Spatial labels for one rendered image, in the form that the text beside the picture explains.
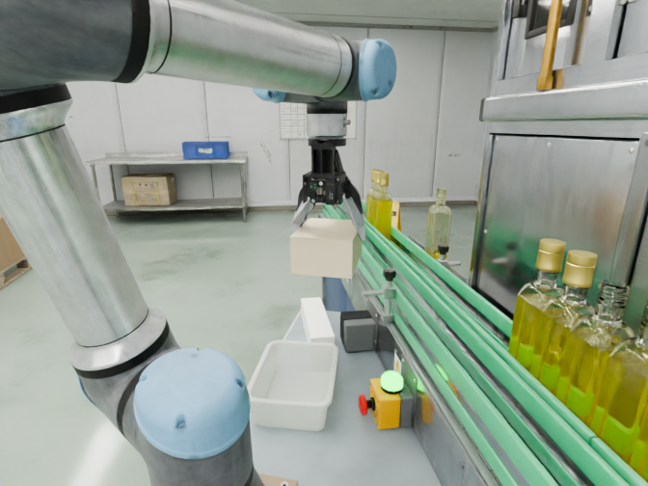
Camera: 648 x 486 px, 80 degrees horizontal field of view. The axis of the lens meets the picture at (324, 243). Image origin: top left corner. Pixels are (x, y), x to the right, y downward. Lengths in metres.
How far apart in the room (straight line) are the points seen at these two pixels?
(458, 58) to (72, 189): 6.67
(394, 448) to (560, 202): 0.58
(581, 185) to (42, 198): 0.83
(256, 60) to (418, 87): 6.26
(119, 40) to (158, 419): 0.33
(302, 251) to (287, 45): 0.40
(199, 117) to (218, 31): 5.87
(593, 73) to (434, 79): 5.93
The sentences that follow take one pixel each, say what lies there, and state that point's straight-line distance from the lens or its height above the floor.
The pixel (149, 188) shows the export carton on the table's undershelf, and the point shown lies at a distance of 5.82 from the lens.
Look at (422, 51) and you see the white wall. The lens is 6.72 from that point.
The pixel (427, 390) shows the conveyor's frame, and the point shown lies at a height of 0.88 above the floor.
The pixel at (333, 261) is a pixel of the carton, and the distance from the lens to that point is 0.73.
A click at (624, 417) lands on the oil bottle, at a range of 0.60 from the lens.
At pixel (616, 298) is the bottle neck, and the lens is 0.59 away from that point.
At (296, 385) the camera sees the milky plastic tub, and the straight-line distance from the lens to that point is 0.95.
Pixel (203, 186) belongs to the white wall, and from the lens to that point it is 6.32.
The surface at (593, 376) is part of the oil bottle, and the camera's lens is 0.61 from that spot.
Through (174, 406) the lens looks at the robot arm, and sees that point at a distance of 0.45.
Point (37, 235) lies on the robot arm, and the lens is 0.47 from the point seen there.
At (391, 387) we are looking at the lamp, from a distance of 0.81.
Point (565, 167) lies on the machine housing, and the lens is 0.91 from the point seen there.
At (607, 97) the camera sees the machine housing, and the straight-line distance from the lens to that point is 0.81.
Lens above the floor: 1.33
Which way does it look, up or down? 17 degrees down
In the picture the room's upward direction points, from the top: straight up
